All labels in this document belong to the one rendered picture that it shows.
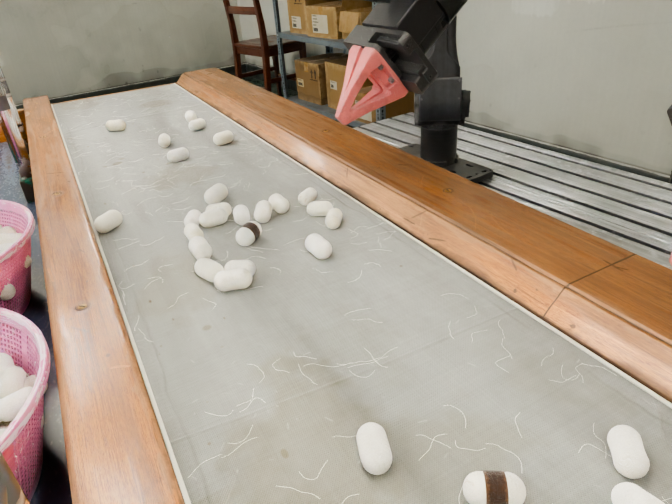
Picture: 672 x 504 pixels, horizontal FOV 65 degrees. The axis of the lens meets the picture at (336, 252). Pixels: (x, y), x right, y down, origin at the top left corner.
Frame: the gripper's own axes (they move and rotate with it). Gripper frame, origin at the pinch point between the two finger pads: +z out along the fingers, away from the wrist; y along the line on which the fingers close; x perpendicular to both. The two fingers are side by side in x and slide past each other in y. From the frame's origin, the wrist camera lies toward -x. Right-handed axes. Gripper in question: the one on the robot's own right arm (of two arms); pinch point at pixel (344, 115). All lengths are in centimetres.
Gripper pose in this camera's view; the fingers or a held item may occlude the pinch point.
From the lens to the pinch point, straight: 59.8
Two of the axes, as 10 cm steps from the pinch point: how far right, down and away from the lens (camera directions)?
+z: -6.2, 7.8, 0.2
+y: 4.9, 4.0, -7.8
